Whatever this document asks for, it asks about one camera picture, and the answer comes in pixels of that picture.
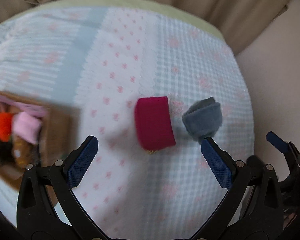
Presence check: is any grey fleece cloth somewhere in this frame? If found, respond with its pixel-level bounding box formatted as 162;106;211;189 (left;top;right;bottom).
182;97;223;144

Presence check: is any light pink cloth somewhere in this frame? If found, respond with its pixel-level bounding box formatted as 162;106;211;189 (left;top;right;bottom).
12;112;42;145

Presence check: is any orange pompom toy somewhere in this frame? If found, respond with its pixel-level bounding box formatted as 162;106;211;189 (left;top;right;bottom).
0;112;13;142

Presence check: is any cardboard box with pink lining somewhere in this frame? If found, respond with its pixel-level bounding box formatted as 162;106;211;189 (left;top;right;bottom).
0;91;73;190

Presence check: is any blue pink patterned bedspread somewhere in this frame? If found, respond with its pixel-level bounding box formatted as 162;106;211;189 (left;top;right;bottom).
0;7;254;239

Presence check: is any green mattress sheet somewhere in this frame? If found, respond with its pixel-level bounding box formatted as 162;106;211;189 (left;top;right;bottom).
0;0;225;41

